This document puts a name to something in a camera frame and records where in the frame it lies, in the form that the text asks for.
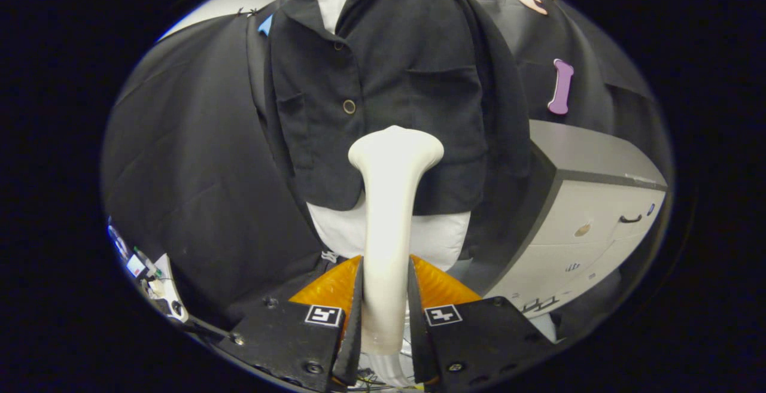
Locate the black suit jacket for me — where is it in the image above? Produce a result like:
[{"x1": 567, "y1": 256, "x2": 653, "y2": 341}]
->
[{"x1": 263, "y1": 0, "x2": 533, "y2": 262}]

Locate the green tipped pen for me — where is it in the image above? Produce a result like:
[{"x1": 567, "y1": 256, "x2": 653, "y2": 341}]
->
[{"x1": 133, "y1": 246, "x2": 163, "y2": 278}]

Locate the white garment steamer wand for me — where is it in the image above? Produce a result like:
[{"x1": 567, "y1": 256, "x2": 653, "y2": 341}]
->
[{"x1": 348, "y1": 125, "x2": 445, "y2": 389}]

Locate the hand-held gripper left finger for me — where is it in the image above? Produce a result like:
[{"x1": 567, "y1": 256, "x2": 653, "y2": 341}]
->
[{"x1": 217, "y1": 254, "x2": 364, "y2": 393}]

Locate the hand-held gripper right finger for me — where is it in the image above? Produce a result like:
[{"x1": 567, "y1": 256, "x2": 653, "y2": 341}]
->
[{"x1": 409, "y1": 255, "x2": 554, "y2": 391}]

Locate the thin black floor cable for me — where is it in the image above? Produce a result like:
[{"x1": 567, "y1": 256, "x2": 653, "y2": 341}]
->
[{"x1": 350, "y1": 366, "x2": 420, "y2": 391}]

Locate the white angular device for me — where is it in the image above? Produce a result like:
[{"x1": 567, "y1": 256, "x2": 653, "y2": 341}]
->
[{"x1": 147, "y1": 254, "x2": 190, "y2": 324}]

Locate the white mannequin torso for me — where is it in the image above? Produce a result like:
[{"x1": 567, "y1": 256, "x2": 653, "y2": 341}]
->
[{"x1": 306, "y1": 0, "x2": 472, "y2": 272}]

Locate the grey two-door cabinet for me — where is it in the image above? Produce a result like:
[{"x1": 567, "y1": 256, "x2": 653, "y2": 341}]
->
[{"x1": 473, "y1": 119, "x2": 669, "y2": 322}]

